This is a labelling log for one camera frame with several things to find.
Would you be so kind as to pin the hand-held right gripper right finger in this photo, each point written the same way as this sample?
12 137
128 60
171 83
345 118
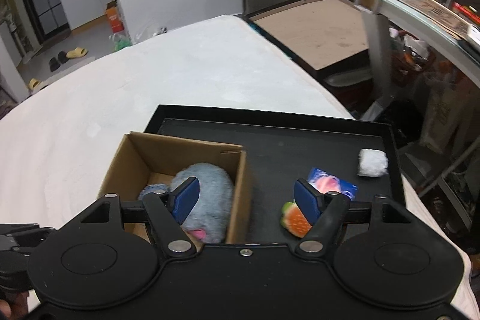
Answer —
304 200

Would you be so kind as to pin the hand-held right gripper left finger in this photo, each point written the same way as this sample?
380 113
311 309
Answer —
186 198

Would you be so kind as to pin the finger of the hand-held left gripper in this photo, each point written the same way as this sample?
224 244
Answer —
22 235

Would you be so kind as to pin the hamburger plush toy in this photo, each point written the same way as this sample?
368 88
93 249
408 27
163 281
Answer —
294 223

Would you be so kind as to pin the grey plush toy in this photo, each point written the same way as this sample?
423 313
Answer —
213 185

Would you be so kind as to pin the brown cardboard box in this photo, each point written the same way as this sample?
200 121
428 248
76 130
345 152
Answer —
180 158

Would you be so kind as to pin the blue picture packet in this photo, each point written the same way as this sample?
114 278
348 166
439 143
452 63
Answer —
332 183

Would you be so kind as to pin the small blue plush toy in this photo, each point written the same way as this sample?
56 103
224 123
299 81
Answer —
152 188

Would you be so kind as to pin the black tray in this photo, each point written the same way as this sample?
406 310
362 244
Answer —
300 151

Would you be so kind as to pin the white fluffy pad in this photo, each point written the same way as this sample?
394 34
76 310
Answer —
372 162

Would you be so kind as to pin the yellow slipper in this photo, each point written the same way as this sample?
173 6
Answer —
77 52
34 84

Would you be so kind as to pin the glass desk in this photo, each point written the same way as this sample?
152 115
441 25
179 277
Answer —
377 54

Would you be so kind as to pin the beige tote bag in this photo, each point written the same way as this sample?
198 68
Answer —
444 113

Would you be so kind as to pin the green plastic bag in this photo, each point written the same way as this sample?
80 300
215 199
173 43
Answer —
120 42

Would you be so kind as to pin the dark red bag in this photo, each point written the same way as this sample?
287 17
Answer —
408 63

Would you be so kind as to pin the black-framed brown board table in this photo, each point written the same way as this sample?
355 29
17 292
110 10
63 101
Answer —
318 27

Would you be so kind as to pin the black slipper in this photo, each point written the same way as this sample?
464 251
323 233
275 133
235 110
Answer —
62 57
54 64

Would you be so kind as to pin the orange carton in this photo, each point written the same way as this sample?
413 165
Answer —
114 18

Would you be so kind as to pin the brown patterned board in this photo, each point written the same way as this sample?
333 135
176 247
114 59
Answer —
423 7

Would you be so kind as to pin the grey metal frame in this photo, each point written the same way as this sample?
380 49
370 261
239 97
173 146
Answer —
446 188

